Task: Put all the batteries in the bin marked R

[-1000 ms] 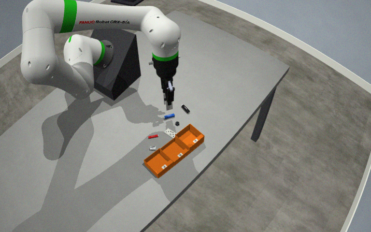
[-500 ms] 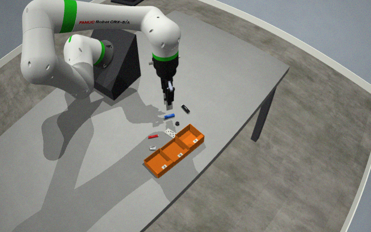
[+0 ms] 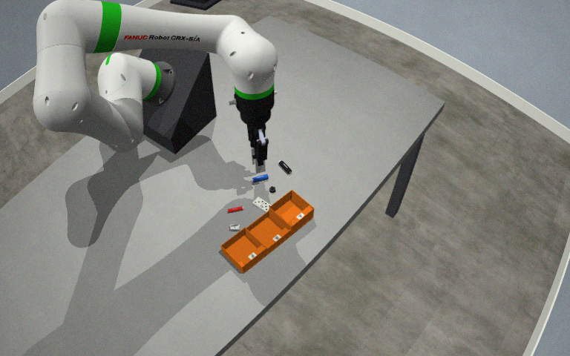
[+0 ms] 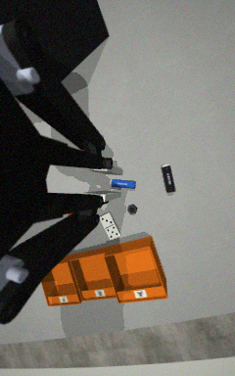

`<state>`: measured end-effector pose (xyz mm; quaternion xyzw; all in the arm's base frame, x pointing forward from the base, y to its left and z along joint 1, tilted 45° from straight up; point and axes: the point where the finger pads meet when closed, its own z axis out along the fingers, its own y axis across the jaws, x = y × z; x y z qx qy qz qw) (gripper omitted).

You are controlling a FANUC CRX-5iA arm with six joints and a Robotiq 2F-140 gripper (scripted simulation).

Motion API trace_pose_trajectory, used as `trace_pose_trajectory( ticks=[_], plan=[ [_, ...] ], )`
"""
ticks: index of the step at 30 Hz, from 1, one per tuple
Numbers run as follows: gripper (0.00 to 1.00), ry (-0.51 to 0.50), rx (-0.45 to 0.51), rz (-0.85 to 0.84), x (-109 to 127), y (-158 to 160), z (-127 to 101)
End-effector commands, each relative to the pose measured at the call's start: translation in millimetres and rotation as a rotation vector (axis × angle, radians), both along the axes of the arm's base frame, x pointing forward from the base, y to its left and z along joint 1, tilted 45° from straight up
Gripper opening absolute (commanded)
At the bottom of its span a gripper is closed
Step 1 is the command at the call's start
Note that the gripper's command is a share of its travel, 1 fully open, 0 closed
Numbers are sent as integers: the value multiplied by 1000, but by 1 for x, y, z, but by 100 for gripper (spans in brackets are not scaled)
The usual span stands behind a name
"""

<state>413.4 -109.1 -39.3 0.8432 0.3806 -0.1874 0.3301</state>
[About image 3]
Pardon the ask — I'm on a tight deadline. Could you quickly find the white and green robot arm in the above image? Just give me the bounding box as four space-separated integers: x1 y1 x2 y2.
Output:
33 0 278 153

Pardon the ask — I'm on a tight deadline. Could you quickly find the white domino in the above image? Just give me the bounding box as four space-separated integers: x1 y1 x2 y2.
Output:
252 197 271 212

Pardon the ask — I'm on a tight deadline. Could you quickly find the red battery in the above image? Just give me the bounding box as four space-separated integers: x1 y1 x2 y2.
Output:
228 206 244 213

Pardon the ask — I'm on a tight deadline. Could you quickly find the orange rack of three bins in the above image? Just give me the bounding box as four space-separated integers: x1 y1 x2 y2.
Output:
222 190 314 274

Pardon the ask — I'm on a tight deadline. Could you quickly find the black battery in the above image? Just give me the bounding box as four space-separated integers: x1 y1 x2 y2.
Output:
278 160 292 174

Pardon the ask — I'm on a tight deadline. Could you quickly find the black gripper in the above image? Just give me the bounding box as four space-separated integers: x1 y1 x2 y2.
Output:
240 110 271 174

